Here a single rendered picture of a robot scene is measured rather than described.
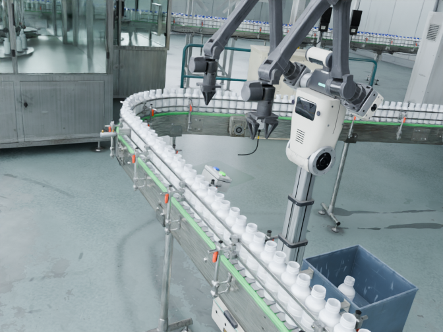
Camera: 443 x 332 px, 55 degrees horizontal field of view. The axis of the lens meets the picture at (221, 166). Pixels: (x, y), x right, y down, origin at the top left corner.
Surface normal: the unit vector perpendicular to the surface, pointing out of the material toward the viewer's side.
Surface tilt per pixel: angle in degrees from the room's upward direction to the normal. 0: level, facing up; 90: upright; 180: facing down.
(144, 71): 90
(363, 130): 90
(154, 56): 90
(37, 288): 0
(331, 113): 90
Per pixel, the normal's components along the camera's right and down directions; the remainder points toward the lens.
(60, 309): 0.11, -0.92
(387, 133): 0.18, 0.40
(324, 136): 0.44, 0.55
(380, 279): -0.87, 0.10
